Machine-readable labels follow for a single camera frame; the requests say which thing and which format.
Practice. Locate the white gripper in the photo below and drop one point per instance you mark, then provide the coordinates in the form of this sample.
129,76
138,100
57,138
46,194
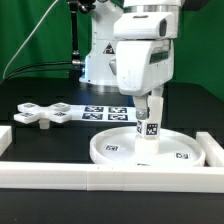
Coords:
144,56

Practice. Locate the white round table top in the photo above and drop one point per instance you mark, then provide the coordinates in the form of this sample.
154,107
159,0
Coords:
124,146

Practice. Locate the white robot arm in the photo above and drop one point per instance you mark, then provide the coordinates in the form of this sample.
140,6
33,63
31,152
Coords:
100,63

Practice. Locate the white marker sheet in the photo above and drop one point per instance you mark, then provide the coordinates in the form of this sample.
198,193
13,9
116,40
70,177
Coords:
103,113

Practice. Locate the white cross-shaped table base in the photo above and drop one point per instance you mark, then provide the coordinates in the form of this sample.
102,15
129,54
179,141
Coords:
30,112

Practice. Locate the black camera stand pole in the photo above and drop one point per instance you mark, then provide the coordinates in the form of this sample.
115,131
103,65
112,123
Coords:
83,6

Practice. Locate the white right fence rail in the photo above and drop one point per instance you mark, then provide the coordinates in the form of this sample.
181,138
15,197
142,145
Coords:
214,152

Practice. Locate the white fence rail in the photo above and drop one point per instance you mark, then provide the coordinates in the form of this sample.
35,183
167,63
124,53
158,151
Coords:
5,138
214,152
105,178

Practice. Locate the white left fence rail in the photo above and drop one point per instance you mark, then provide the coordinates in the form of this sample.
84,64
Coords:
5,138

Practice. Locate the white front fence rail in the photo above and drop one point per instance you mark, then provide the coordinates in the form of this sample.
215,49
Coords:
105,178

